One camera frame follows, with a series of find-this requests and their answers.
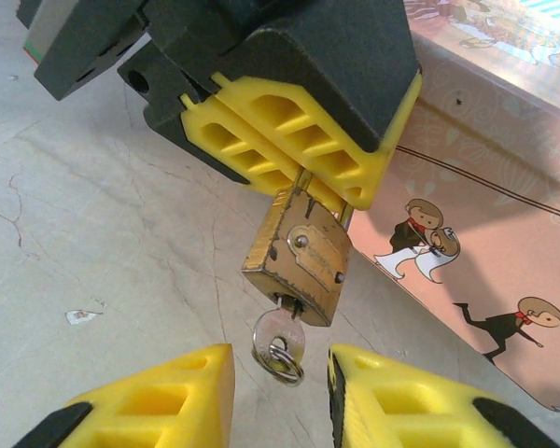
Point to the small white paper scrap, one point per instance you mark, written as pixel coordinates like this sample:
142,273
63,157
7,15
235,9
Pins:
81,316

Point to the small silver key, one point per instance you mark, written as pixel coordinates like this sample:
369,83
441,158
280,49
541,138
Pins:
280,330

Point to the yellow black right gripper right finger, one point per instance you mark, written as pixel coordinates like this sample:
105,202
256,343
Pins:
401,410

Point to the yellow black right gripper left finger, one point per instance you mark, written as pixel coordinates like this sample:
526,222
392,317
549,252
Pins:
168,401

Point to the pink wedding cartoon box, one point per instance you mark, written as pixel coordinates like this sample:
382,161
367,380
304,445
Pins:
494,210

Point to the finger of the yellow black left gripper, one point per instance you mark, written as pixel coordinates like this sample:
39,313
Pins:
200,126
336,84

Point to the brass padlock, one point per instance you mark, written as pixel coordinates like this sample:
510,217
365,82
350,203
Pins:
303,261

